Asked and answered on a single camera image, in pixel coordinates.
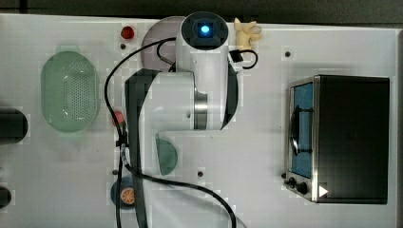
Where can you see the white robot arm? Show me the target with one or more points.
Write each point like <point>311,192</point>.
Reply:
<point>201,93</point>

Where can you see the green metal cup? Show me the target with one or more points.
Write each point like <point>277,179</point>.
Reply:
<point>167,155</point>

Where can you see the red strawberry toy near colander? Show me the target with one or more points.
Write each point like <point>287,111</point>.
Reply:
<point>120,118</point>

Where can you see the peeled banana toy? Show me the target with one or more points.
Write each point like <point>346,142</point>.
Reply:
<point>246,34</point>

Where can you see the blue small bowl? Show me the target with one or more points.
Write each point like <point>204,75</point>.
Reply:
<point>125,182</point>

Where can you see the orange slice toy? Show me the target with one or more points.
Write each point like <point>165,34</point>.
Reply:
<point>128,196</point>

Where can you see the red strawberry toy at edge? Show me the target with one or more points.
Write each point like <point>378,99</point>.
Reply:
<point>127,33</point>

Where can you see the green oval colander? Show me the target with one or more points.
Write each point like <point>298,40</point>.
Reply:
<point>69,90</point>

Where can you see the silver black toaster oven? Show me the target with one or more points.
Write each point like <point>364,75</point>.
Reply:
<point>338,139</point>

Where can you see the black frying pan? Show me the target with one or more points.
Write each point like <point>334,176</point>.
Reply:
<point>13,126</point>

